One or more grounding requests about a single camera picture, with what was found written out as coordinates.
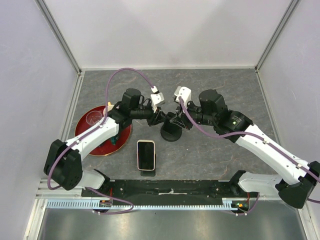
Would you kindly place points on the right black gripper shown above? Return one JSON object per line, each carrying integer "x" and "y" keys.
{"x": 187, "y": 124}

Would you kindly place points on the front aluminium rail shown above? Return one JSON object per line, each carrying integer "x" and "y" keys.
{"x": 77, "y": 192}

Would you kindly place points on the aluminium frame post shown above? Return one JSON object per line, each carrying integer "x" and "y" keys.
{"x": 293, "y": 4}
{"x": 42, "y": 5}

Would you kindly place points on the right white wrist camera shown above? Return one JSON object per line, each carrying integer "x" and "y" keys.
{"x": 184, "y": 93}

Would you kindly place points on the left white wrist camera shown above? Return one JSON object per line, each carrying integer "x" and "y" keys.
{"x": 157, "y": 98}

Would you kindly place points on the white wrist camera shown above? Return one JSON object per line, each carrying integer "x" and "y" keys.
{"x": 157, "y": 98}
{"x": 184, "y": 93}

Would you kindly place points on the left aluminium frame post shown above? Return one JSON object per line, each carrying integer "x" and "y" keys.
{"x": 42, "y": 5}

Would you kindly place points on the black round-base phone holder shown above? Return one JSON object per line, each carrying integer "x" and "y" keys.
{"x": 172, "y": 134}

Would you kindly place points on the green mug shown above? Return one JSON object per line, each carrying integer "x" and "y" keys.
{"x": 113, "y": 140}

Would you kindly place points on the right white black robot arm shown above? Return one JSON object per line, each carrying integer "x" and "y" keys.
{"x": 295, "y": 178}

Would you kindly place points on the black smartphone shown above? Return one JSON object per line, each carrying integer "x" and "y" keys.
{"x": 172, "y": 123}

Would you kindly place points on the slotted cable duct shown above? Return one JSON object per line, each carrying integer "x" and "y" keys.
{"x": 90, "y": 204}

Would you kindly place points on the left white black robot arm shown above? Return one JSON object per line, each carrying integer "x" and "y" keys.
{"x": 64, "y": 161}

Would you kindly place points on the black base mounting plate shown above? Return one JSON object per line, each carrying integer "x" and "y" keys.
{"x": 125, "y": 188}

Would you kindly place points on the pink-case smartphone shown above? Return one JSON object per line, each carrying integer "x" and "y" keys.
{"x": 146, "y": 155}

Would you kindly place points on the right aluminium frame post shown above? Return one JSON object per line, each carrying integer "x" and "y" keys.
{"x": 293, "y": 4}

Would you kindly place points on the clear plastic cup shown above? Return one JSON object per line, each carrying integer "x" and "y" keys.
{"x": 93, "y": 117}

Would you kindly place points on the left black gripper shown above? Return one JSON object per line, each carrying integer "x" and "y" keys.
{"x": 158, "y": 117}

